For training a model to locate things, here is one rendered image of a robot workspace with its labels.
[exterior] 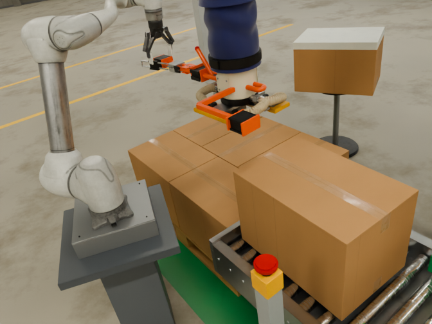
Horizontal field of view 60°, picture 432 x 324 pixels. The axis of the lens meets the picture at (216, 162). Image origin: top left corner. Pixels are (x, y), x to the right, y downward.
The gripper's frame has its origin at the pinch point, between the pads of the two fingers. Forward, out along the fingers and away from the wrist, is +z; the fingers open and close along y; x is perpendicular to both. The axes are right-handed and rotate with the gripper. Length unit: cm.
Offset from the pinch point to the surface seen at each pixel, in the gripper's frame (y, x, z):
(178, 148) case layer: 18, 20, 76
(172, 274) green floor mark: -36, -25, 127
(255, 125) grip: -32, -91, -3
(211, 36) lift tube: -15, -56, -24
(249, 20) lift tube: -7, -68, -30
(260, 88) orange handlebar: -8, -75, -4
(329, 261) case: -36, -126, 38
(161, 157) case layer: 3, 21, 76
